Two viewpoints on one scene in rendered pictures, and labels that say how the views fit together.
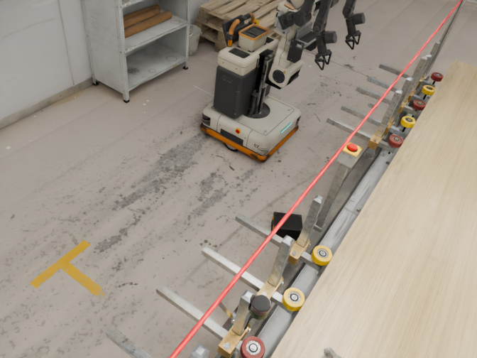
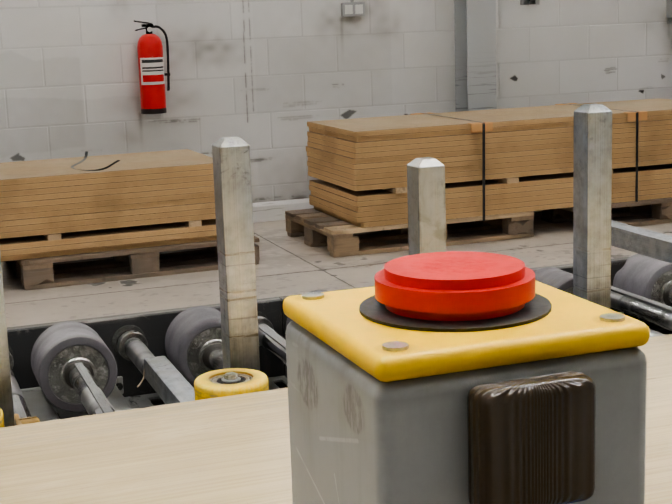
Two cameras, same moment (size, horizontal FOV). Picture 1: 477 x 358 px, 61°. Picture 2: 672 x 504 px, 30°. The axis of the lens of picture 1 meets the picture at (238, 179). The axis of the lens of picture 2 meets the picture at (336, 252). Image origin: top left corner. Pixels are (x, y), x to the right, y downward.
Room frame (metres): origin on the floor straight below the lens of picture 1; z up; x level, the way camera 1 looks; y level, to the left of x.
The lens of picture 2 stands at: (1.57, -0.25, 1.30)
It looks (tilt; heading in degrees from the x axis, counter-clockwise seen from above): 11 degrees down; 223
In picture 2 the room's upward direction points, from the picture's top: 2 degrees counter-clockwise
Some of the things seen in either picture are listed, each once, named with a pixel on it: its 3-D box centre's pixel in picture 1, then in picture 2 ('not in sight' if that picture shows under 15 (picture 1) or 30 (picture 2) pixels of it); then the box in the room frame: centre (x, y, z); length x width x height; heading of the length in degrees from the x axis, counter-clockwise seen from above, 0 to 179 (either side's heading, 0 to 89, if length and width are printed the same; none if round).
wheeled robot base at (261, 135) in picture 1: (251, 120); not in sight; (2.89, -0.02, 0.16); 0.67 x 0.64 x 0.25; 63
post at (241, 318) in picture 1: (238, 329); not in sight; (0.65, -0.09, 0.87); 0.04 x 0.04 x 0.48; 63
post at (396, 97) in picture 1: (382, 126); not in sight; (1.99, -0.77, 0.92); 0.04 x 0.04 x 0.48; 63
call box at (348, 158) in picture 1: (348, 155); (456, 451); (1.33, -0.44, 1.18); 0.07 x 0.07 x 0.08; 63
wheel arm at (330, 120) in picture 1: (360, 134); not in sight; (2.00, -0.67, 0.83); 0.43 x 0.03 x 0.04; 63
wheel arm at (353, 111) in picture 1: (372, 120); not in sight; (2.22, -0.78, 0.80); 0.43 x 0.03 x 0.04; 63
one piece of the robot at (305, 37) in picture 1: (303, 41); not in sight; (2.76, -0.28, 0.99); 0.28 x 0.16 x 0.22; 153
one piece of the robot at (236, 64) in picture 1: (250, 72); not in sight; (2.93, 0.06, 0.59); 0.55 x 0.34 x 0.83; 153
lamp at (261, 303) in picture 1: (255, 319); not in sight; (0.63, -0.13, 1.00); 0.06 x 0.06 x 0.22; 63
